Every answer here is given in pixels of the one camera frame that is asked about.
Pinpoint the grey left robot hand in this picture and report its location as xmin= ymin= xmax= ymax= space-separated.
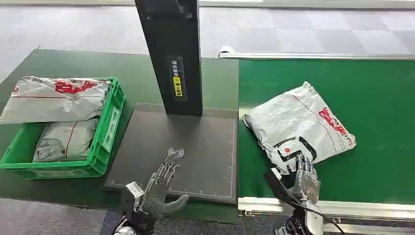
xmin=140 ymin=156 xmax=190 ymax=225

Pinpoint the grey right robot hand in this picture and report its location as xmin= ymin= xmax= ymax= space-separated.
xmin=290 ymin=154 xmax=322 ymax=204

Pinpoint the grey parcel black white label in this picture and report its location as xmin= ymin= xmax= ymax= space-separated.
xmin=242 ymin=81 xmax=357 ymax=176

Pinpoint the green plastic crate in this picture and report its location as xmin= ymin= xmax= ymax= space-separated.
xmin=0 ymin=76 xmax=126 ymax=180

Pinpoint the white crate label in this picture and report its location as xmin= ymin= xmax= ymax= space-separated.
xmin=102 ymin=106 xmax=121 ymax=153

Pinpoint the green conveyor belt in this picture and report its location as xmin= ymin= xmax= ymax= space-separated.
xmin=238 ymin=59 xmax=415 ymax=206

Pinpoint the small grey parcel red line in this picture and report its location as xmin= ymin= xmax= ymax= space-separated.
xmin=32 ymin=118 xmax=100 ymax=163

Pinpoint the large grey parcel red print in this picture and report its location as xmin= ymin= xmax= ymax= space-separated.
xmin=0 ymin=75 xmax=112 ymax=125

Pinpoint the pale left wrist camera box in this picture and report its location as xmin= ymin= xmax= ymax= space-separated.
xmin=124 ymin=181 xmax=145 ymax=212

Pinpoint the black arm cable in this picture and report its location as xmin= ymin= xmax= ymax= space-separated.
xmin=288 ymin=196 xmax=346 ymax=235

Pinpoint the silver conveyor frame rail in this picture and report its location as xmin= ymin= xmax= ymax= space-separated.
xmin=238 ymin=196 xmax=415 ymax=235
xmin=218 ymin=46 xmax=415 ymax=62

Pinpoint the dark scanner base plate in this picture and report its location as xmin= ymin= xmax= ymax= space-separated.
xmin=104 ymin=102 xmax=239 ymax=205

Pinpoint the black yellow post label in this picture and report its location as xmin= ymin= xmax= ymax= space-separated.
xmin=168 ymin=55 xmax=188 ymax=102

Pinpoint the black scanner post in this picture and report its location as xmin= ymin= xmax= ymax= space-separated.
xmin=134 ymin=0 xmax=204 ymax=117

